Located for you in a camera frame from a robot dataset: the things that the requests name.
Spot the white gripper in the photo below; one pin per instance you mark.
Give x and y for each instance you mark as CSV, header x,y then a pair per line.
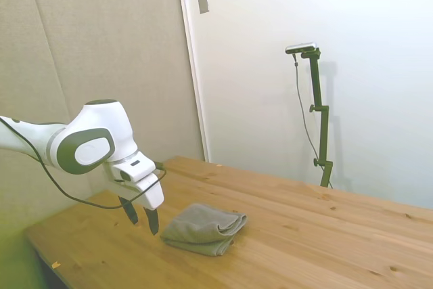
x,y
150,196

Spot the grey towel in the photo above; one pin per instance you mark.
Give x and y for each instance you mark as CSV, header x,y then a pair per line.
x,y
199,228

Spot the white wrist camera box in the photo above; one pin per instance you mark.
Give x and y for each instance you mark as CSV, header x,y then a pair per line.
x,y
138,169

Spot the white door frame trim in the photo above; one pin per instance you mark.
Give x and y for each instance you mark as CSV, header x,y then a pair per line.
x,y
191,65

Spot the dark green camera stand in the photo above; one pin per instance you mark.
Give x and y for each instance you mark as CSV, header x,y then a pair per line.
x,y
319,106

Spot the grey wall plate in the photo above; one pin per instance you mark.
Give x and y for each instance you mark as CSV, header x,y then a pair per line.
x,y
203,1

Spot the silver camera on stand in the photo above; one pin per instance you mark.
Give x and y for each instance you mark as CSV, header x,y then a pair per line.
x,y
301,47

